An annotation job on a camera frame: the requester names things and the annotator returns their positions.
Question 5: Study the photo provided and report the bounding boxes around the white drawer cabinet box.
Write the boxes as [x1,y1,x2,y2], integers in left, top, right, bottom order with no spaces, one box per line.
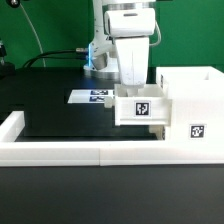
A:
[156,66,224,141]

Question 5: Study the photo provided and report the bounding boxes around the white front drawer tray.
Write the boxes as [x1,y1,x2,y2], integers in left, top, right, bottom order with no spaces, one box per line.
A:
[149,125,165,140]

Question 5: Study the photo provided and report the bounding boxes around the black cables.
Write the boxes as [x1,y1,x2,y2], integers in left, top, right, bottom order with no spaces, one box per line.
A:
[22,47,90,69]

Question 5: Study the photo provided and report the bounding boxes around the white thin cable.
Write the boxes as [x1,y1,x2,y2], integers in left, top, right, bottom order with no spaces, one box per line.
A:
[19,4,47,68]

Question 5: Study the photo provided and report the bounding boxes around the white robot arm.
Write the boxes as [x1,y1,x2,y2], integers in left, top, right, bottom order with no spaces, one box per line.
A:
[84,0,161,89]

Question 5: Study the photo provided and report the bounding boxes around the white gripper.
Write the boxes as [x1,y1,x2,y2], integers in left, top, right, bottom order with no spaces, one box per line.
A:
[104,8,156,88]

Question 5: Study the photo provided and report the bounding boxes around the fiducial marker sheet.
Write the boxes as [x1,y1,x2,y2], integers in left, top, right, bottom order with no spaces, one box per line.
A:
[68,89,114,104]

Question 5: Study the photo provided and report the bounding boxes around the white foam border frame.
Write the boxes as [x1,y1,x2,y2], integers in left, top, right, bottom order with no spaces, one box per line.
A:
[0,111,224,167]

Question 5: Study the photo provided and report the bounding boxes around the white drawer tray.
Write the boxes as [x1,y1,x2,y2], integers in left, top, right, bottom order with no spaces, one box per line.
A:
[104,84,171,126]
[149,125,165,140]

